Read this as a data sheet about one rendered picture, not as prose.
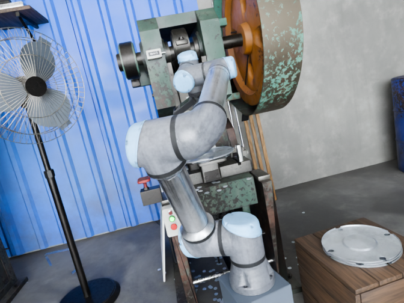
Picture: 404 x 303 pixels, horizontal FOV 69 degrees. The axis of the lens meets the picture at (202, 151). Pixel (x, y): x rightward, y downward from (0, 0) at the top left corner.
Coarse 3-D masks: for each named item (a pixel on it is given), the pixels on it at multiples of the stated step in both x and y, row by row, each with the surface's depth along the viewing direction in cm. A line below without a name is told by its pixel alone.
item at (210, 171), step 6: (198, 162) 138; (204, 162) 136; (210, 162) 135; (216, 162) 135; (204, 168) 147; (210, 168) 148; (216, 168) 148; (204, 174) 148; (210, 174) 148; (216, 174) 149; (204, 180) 148; (210, 180) 149
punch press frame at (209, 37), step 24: (144, 24) 141; (168, 24) 146; (192, 24) 150; (216, 24) 142; (144, 48) 139; (216, 48) 144; (168, 96) 144; (216, 144) 182; (216, 192) 144; (240, 192) 146
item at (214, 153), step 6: (210, 150) 160; (216, 150) 157; (222, 150) 153; (228, 150) 150; (204, 156) 146; (210, 156) 145; (216, 156) 142; (222, 156) 140; (186, 162) 142; (192, 162) 140
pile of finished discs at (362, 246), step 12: (336, 228) 134; (348, 228) 132; (360, 228) 130; (372, 228) 128; (324, 240) 127; (336, 240) 125; (348, 240) 122; (360, 240) 120; (372, 240) 118; (384, 240) 118; (396, 240) 116; (336, 252) 117; (348, 252) 115; (360, 252) 113; (372, 252) 112; (384, 252) 111; (396, 252) 109; (348, 264) 110; (360, 264) 110; (372, 264) 106; (384, 264) 106
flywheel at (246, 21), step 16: (224, 0) 170; (240, 0) 156; (224, 16) 178; (240, 16) 160; (256, 16) 140; (224, 32) 186; (240, 32) 156; (256, 32) 145; (240, 48) 162; (256, 48) 149; (240, 64) 179; (256, 64) 154; (240, 80) 182; (256, 80) 159; (240, 96) 182; (256, 96) 155
